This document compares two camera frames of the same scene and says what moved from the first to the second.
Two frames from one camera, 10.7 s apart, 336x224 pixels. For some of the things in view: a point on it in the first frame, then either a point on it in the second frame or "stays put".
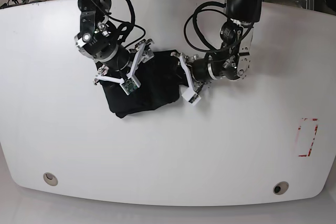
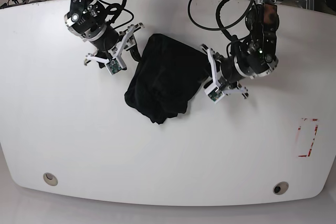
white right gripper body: [189, 94] -> [215, 76]
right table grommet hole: [281, 188] stays put
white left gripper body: [128, 85] -> [130, 31]
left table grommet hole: [50, 179] stays put
